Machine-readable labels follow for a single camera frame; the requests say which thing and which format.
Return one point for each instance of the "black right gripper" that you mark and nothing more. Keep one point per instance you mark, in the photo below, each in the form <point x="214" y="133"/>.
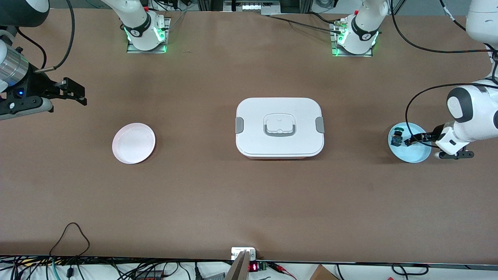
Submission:
<point x="37" y="84"/>

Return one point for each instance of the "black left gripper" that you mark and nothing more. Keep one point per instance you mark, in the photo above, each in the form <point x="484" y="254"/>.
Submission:
<point x="429" y="136"/>

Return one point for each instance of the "black gold small component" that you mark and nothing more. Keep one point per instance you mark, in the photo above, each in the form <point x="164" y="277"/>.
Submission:
<point x="407" y="143"/>

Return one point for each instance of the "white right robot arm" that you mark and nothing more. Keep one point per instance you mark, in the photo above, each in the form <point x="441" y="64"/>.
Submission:
<point x="136" y="19"/>

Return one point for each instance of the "light blue round plate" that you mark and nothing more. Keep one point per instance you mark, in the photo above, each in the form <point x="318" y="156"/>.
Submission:
<point x="418" y="155"/>

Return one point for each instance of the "pink round plate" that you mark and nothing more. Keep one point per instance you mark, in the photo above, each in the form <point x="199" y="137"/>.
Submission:
<point x="132" y="144"/>

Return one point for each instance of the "brown cardboard piece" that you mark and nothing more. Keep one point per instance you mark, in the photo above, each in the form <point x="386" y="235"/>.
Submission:
<point x="323" y="274"/>

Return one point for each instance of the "red digit display module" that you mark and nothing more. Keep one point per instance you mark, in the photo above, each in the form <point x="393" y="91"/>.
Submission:
<point x="253" y="267"/>

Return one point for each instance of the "grey aluminium beam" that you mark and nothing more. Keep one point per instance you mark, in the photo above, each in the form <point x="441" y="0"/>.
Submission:
<point x="239" y="270"/>

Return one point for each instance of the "green push button switch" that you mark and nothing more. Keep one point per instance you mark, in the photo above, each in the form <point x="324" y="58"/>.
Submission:
<point x="397" y="138"/>

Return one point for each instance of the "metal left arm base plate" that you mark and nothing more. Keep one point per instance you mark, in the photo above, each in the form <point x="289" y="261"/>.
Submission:
<point x="334" y="39"/>

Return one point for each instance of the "aluminium frame with light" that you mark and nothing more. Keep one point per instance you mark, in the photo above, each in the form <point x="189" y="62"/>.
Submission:
<point x="253" y="7"/>

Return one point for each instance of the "white metal bracket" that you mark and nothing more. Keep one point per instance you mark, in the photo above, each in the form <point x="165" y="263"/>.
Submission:
<point x="237" y="252"/>

